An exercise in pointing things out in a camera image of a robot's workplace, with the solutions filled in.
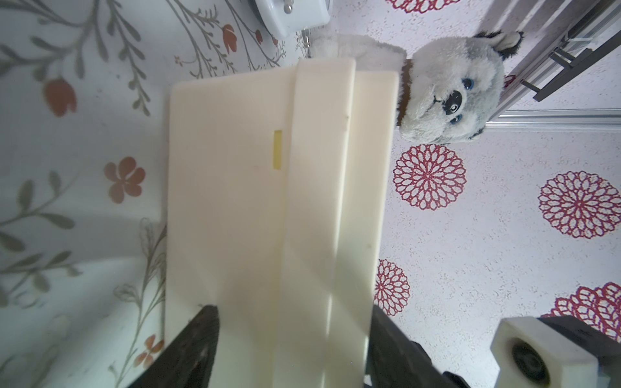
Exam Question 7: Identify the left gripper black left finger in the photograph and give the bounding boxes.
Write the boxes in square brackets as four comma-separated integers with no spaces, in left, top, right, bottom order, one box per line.
[129,306,220,388]

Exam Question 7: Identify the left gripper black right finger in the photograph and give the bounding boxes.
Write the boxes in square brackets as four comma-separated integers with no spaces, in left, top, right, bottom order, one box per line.
[365,306,468,388]

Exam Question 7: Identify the floral table mat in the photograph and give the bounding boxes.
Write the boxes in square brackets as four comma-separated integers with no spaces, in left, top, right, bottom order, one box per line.
[1,1,305,387]

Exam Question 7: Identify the grey plush toy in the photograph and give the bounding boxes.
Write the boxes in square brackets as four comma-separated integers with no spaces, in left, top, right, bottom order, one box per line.
[308,30,523,145]

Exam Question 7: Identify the grey wall shelf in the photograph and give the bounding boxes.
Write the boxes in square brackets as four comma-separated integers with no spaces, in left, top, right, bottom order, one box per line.
[516,1,620,102]

